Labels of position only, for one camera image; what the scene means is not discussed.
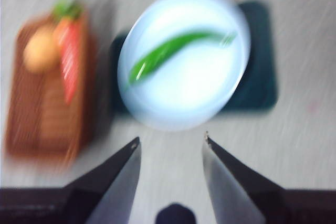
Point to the yellow-brown potato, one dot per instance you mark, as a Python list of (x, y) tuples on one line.
[(40, 51)]

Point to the green pepper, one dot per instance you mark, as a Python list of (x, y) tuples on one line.
[(162, 51)]

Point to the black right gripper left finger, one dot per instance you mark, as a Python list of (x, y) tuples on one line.
[(113, 190)]

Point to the black flat tray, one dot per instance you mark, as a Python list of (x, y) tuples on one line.
[(260, 77)]

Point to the brown wicker basket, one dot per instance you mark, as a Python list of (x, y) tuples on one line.
[(39, 119)]

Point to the blue round plate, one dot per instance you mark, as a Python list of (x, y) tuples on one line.
[(189, 90)]

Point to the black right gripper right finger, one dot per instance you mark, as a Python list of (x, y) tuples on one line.
[(236, 190)]

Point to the orange carrot with green leaves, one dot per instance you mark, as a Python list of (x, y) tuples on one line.
[(70, 56)]

